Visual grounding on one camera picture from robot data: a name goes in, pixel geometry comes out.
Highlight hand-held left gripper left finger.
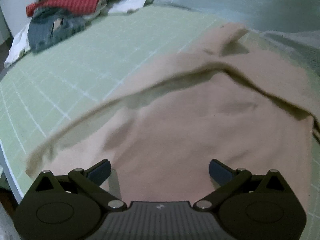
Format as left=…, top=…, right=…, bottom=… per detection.
left=35, top=159, right=128, bottom=209

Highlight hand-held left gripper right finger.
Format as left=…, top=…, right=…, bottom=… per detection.
left=196, top=159, right=288, bottom=209

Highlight beige garment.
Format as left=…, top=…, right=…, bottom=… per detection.
left=25, top=22, right=320, bottom=220

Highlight green grid mat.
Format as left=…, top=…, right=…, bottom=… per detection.
left=0, top=4, right=320, bottom=220

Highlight white garment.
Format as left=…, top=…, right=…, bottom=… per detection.
left=4, top=26, right=32, bottom=68

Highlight ripped blue jeans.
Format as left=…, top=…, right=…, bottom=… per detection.
left=27, top=14, right=87, bottom=53

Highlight light blue printed sheet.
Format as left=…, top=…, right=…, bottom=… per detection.
left=140, top=0, right=320, bottom=70

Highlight white folded cloth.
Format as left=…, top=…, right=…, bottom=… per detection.
left=109, top=0, right=149, bottom=14

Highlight red checkered shirt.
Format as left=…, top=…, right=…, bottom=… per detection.
left=26, top=0, right=103, bottom=17

